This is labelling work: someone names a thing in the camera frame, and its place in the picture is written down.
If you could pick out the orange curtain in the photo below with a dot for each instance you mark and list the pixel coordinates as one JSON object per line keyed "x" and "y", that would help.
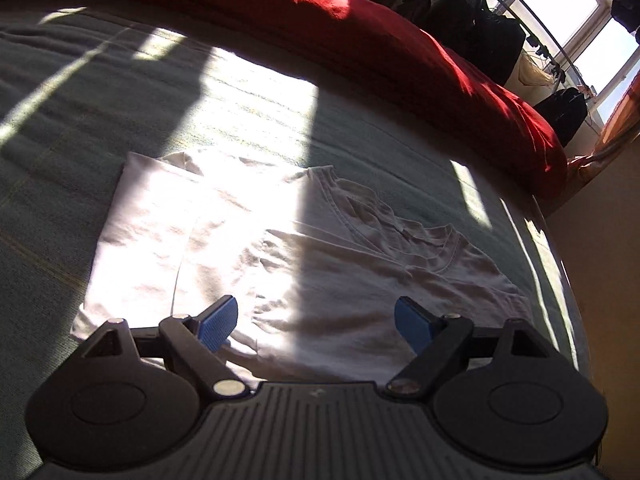
{"x": 615, "y": 135}

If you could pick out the black garment on hanger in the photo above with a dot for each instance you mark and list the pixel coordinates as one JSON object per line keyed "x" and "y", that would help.
{"x": 562, "y": 115}

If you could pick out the green plaid bed sheet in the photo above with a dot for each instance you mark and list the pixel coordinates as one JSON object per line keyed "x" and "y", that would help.
{"x": 75, "y": 85}

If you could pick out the red quilt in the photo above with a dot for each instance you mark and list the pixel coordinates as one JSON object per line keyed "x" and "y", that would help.
{"x": 400, "y": 50}

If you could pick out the white hanging cloth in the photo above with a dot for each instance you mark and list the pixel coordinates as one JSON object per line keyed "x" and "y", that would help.
{"x": 532, "y": 72}

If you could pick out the black hanging jackets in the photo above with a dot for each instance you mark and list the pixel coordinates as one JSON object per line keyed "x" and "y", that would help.
{"x": 475, "y": 20}

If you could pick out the white printed t-shirt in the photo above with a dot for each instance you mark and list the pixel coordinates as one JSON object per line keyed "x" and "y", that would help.
{"x": 300, "y": 250}

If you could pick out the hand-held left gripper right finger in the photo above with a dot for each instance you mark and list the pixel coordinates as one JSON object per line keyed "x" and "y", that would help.
{"x": 415, "y": 325}

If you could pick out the metal clothes rail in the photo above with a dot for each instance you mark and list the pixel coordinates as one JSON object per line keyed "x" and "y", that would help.
{"x": 537, "y": 20}

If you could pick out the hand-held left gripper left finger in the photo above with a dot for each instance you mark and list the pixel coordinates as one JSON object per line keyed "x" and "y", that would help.
{"x": 217, "y": 325}

